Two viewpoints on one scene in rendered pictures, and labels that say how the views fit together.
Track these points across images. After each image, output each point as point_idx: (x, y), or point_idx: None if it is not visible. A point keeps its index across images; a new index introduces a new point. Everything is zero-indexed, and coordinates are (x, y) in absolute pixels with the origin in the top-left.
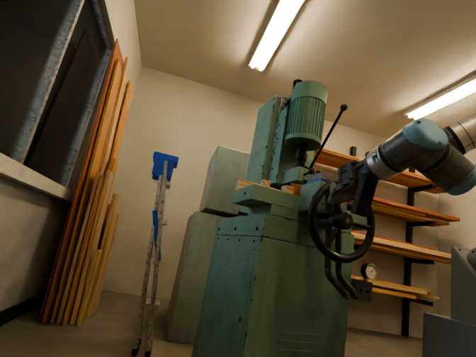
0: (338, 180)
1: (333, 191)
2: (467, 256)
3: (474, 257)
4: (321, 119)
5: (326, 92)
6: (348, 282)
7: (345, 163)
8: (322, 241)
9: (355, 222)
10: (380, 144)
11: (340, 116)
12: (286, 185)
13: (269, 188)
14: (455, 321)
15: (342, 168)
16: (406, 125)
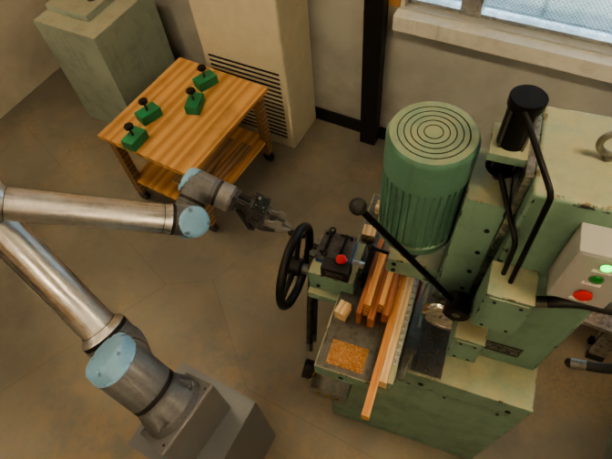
0: (293, 231)
1: (275, 210)
2: (198, 387)
3: (191, 378)
4: (382, 197)
5: (387, 153)
6: (306, 323)
7: (261, 194)
8: (303, 257)
9: (288, 278)
10: (224, 181)
11: (369, 222)
12: (364, 224)
13: (374, 212)
14: (222, 383)
15: (266, 198)
16: (199, 169)
